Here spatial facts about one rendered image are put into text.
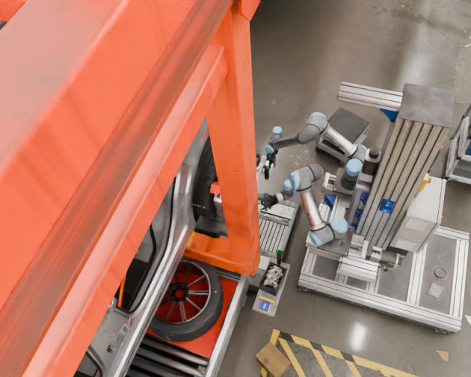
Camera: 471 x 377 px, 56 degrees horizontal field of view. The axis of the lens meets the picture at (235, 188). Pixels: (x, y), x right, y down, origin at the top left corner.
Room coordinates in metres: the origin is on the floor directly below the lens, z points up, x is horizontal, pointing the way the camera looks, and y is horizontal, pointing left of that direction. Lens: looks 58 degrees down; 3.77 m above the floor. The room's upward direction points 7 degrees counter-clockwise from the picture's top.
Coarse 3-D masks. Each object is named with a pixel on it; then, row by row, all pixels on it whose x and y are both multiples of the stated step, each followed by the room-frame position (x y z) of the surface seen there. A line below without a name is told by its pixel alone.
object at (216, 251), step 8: (200, 240) 1.50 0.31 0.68; (208, 240) 1.49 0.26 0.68; (216, 240) 1.45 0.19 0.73; (224, 240) 1.42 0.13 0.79; (192, 248) 1.44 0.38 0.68; (200, 248) 1.43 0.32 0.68; (208, 248) 1.41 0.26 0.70; (216, 248) 1.38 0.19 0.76; (224, 248) 1.35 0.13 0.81; (192, 256) 1.42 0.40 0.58; (200, 256) 1.39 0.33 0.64; (208, 256) 1.36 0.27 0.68; (216, 256) 1.35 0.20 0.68; (224, 256) 1.32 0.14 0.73; (216, 264) 1.33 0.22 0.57; (224, 264) 1.30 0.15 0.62; (232, 264) 1.27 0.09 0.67
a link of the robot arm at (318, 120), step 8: (312, 120) 2.05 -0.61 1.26; (320, 120) 2.04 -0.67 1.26; (320, 128) 1.99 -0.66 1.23; (328, 128) 2.01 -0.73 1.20; (328, 136) 1.97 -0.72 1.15; (336, 136) 1.97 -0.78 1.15; (336, 144) 1.93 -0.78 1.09; (344, 144) 1.92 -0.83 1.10; (352, 144) 1.93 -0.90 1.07; (344, 152) 1.90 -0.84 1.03; (352, 152) 1.87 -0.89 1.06; (360, 152) 1.87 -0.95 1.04
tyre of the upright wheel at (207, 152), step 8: (208, 144) 2.02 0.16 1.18; (208, 152) 1.95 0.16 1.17; (200, 160) 1.89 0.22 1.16; (208, 160) 1.88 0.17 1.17; (200, 168) 1.83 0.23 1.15; (208, 168) 1.83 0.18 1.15; (200, 176) 1.79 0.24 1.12; (208, 176) 1.77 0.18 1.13; (200, 184) 1.74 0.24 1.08; (208, 184) 1.73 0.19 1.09; (200, 192) 1.70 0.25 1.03; (208, 192) 1.69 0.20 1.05; (200, 200) 1.67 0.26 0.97; (208, 200) 1.66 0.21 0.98; (200, 208) 1.65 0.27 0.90; (208, 208) 1.64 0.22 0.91; (208, 216) 1.64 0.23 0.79; (216, 216) 1.71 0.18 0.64
